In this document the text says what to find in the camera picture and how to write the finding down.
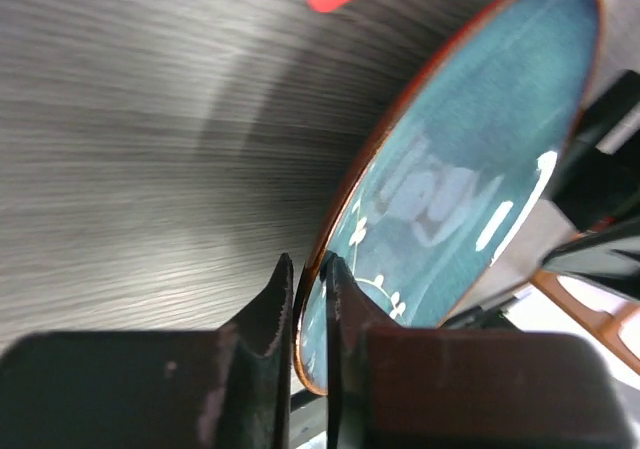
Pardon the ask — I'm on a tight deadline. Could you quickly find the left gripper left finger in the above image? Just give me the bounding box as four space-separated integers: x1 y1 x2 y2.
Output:
1 255 293 448

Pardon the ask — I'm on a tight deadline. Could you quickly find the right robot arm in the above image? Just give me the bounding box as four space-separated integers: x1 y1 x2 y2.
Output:
539 70 639 303

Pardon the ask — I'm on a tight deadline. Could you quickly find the orange wooden rack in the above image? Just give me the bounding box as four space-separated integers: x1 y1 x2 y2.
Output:
528 270 639 374

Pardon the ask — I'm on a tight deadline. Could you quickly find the dark blue glazed plate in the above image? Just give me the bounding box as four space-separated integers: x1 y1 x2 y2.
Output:
293 0 605 395

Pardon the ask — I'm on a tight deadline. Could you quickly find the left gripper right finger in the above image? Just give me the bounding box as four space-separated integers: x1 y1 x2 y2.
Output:
325 256 635 448

